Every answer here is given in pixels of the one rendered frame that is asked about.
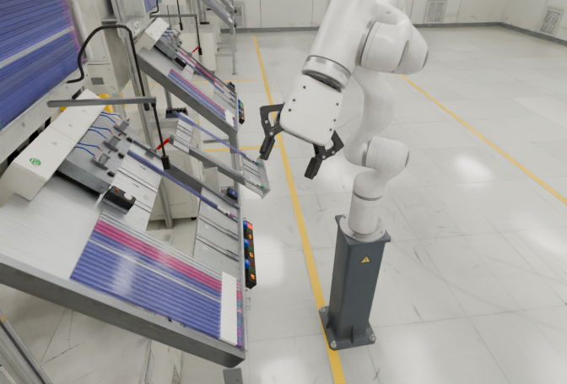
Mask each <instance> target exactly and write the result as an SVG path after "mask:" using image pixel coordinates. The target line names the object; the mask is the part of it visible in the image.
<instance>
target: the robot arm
mask: <svg viewBox="0 0 567 384"><path fill-rule="evenodd" d="M428 57H429V49H428V46H427V44H426V41H425V39H424V38H423V36H422V35H421V34H420V33H419V32H418V31H417V29H416V28H415V27H414V26H413V25H412V23H411V21H410V19H409V17H408V16H407V14H406V0H331V2H330V3H329V6H328V8H327V11H326V13H325V16H324V18H323V20H322V22H321V26H320V28H319V30H318V32H317V34H316V38H315V40H314V42H313V44H312V47H311V49H310V52H309V54H308V57H307V58H306V60H305V64H304V67H303V68H302V70H301V72H302V74H303V75H298V76H297V77H296V78H295V80H294V82H293V83H292V84H291V85H290V87H289V90H288V92H287V93H286V95H285V96H284V98H283V101H282V103H281V104H277V105H263V106H261V107H260V108H259V110H260V117H261V124H262V128H263V130H264V134H265V138H264V140H263V143H262V146H261V148H260V150H259V153H260V154H261V155H260V159H262V160H268V157H269V155H270V153H271V151H272V149H273V145H274V143H275V141H276V140H275V135H277V134H279V133H280V132H285V133H287V134H290V135H292V136H294V137H296V138H298V139H301V140H303V141H305V142H307V143H311V144H313V148H314V151H315V157H311V159H310V163H309V164H308V166H307V169H306V171H305V174H304V176H305V177H306V178H308V179H311V180H313V178H314V176H316V175H317V173H318V170H319V169H320V167H321V163H322V161H323V160H326V159H327V158H329V157H332V156H333V155H335V153H336V152H338V151H339V150H340V149H342V148H343V147H344V150H343V153H344V156H345V158H346V160H347V161H348V162H350V163H352V164H354V165H360V166H363V167H367V168H371V169H374V170H369V171H365V172H361V173H359V174H358V175H357V176H356V177H355V178H354V185H353V191H352V198H351V205H350V211H349V213H346V214H345V215H344V216H343V217H342V218H341V219H340V229H341V231H342V232H343V233H344V234H345V235H346V236H347V237H348V238H350V239H352V240H354V241H359V242H373V241H378V240H379V239H380V238H381V237H382V236H383V235H384V234H385V230H386V227H385V225H384V223H383V221H382V220H381V216H379V215H380V211H381V202H382V198H383V193H384V189H385V185H386V183H387V182H388V181H389V180H391V179H392V178H393V177H395V176H397V175H398V174H400V173H401V172H402V171H403V170H404V169H405V167H406V166H407V164H408V161H409V156H410V153H409V150H408V147H407V146H406V145H405V144H404V143H402V142H399V141H397V140H393V139H389V138H382V137H377V136H373V135H374V134H377V133H379V132H381V131H382V130H384V129H385V128H386V127H387V126H388V125H389V124H390V122H391V120H392V117H393V113H394V109H395V104H396V93H395V90H394V88H393V87H392V86H391V85H390V84H389V83H388V82H387V81H386V80H385V79H384V78H383V77H382V76H381V74H380V73H379V72H382V73H395V74H402V75H410V74H415V73H417V72H419V71H420V70H422V69H423V68H424V67H425V64H426V62H427V61H428ZM351 74H352V76H353V77H354V79H355V80H356V81H357V82H358V84H359V85H360V87H361V89H362V90H363V92H364V106H363V114H362V117H361V121H360V123H359V125H358V126H357V128H356V129H355V130H354V131H353V133H352V134H351V135H350V137H349V138H348V140H347V142H346V143H345V145H344V144H343V141H342V140H341V138H340V137H339V136H338V134H337V132H336V131H335V129H334V128H335V126H336V124H337V121H338V116H339V113H340V110H341V105H342V101H343V94H341V92H342V90H341V89H345V88H346V86H347V85H348V81H349V78H350V77H351ZM275 111H276V112H277V113H276V116H275V117H274V120H273V124H274V126H271V123H270V121H269V118H268V114H269V113H270V112H275ZM330 139H331V140H332V141H333V146H332V147H331V148H329V149H326V148H325V146H326V145H327V144H328V143H329V141H330Z"/></svg>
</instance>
